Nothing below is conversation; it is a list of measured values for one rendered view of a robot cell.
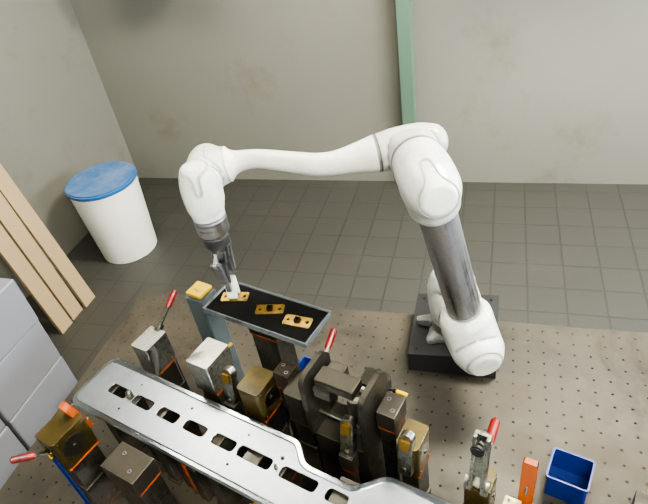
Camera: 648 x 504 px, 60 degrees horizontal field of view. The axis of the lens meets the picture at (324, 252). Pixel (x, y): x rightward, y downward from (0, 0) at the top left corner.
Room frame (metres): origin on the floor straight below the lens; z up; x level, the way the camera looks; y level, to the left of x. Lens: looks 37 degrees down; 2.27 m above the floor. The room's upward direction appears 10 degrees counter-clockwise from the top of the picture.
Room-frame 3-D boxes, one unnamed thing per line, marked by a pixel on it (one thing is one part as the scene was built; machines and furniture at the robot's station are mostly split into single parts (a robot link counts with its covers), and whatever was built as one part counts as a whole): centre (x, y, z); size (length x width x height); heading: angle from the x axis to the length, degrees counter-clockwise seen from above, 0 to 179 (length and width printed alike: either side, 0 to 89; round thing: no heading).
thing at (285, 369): (1.04, 0.16, 0.90); 0.05 x 0.05 x 0.40; 53
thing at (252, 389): (1.05, 0.24, 0.89); 0.12 x 0.08 x 0.38; 143
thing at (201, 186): (1.32, 0.29, 1.54); 0.13 x 0.11 x 0.16; 1
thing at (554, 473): (0.79, -0.55, 0.75); 0.11 x 0.10 x 0.09; 53
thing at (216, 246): (1.31, 0.29, 1.36); 0.08 x 0.07 x 0.09; 166
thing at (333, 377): (0.92, 0.01, 0.95); 0.18 x 0.13 x 0.49; 53
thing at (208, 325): (1.38, 0.41, 0.92); 0.08 x 0.08 x 0.44; 53
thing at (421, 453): (0.81, -0.14, 0.88); 0.11 x 0.07 x 0.37; 143
